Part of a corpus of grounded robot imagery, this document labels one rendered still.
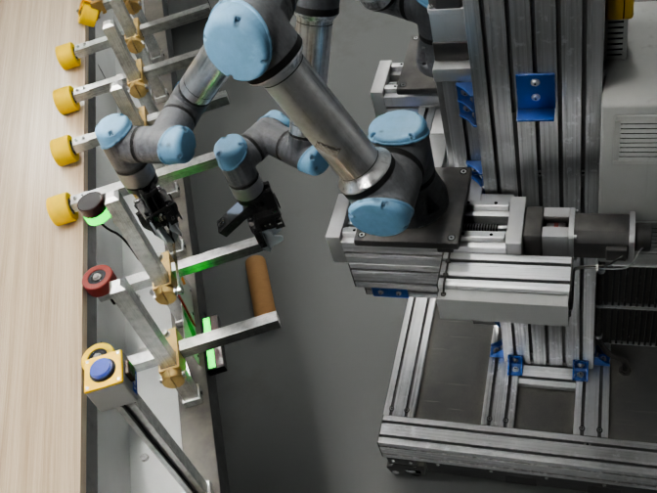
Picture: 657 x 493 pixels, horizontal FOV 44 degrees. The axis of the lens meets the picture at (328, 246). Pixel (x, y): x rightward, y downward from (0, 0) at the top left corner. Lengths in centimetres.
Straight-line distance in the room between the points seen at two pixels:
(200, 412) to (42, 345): 40
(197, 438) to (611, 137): 112
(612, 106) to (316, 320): 160
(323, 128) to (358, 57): 261
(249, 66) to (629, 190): 86
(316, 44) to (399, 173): 35
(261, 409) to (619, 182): 150
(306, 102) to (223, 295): 182
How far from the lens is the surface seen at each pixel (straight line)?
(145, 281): 208
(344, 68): 395
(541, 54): 162
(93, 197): 186
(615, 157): 172
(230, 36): 131
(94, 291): 207
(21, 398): 197
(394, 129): 158
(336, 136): 142
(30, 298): 215
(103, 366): 145
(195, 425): 197
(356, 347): 282
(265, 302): 293
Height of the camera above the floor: 229
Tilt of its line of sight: 47 degrees down
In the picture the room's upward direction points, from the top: 19 degrees counter-clockwise
